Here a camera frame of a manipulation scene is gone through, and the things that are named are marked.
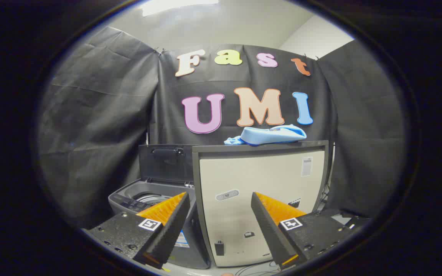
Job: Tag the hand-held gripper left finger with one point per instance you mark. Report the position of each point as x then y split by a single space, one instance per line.
169 230

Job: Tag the white cabinet with grey frame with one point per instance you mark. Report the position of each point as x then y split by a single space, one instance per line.
244 172

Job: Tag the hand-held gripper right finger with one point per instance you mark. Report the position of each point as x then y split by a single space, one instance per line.
271 230

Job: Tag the grey washing machine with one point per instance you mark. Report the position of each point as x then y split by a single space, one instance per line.
190 253

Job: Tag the light blue shirt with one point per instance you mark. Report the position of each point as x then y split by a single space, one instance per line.
271 134

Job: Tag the black backdrop cloth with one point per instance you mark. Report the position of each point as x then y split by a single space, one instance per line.
102 115

